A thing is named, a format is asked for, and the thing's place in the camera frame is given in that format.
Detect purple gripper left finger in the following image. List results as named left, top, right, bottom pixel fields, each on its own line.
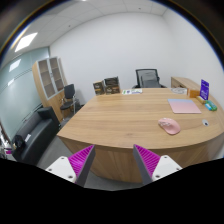
left=46, top=145, right=95, bottom=187

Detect green white small pack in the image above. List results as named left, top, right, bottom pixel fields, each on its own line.
left=205, top=100, right=217, bottom=111

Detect dark box right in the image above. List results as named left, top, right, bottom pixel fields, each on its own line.
left=104, top=77, right=120, bottom=94

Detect black leather sofa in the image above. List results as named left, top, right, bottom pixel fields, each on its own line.
left=12, top=107, right=60, bottom=165

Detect large wooden desk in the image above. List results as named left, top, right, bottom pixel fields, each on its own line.
left=58, top=88, right=224, bottom=183

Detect purple sign card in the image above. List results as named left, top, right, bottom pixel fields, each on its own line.
left=200, top=80, right=209, bottom=100

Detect clear round dish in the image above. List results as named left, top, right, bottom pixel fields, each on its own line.
left=171, top=87, right=187, bottom=95

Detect wooden side cabinet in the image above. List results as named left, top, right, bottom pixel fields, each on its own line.
left=171, top=77, right=200, bottom=98

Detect pink mouse pad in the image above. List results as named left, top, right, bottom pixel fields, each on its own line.
left=168, top=99, right=201, bottom=114

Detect dark box left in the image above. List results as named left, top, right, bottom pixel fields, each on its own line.
left=93, top=81, right=105, bottom=95

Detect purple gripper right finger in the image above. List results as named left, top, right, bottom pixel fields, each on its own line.
left=133, top=145, right=182, bottom=185

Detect pink computer mouse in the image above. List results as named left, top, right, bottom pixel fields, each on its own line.
left=158, top=118, right=181, bottom=135

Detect white papers on desk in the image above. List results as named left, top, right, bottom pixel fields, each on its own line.
left=122, top=88, right=143, bottom=95

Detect black mesh office chair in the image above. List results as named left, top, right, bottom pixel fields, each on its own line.
left=134, top=69, right=164, bottom=88

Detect small black visitor chair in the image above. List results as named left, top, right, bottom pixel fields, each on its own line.
left=60, top=84, right=76, bottom=112

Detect dark box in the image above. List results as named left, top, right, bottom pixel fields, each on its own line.
left=93, top=81, right=105, bottom=95
left=104, top=77, right=120, bottom=94

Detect ceiling light panel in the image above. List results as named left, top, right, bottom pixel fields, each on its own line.
left=15, top=33, right=37, bottom=52

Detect wooden glass-door cabinet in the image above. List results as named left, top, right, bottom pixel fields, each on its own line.
left=32, top=57, right=65, bottom=121

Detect small round white sticker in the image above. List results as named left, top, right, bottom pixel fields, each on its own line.
left=202, top=119, right=209, bottom=127

